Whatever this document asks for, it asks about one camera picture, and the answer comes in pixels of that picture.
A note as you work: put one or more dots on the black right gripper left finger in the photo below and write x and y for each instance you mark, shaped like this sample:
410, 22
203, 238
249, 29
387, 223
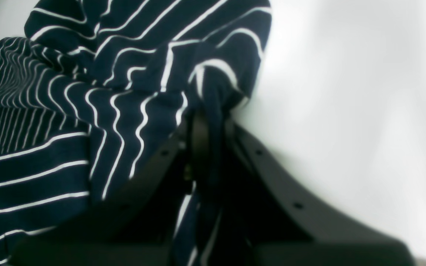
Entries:
136, 225

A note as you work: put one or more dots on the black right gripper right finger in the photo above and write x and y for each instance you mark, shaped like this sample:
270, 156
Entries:
285, 224

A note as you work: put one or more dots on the navy white striped T-shirt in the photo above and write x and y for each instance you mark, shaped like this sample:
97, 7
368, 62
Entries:
95, 86

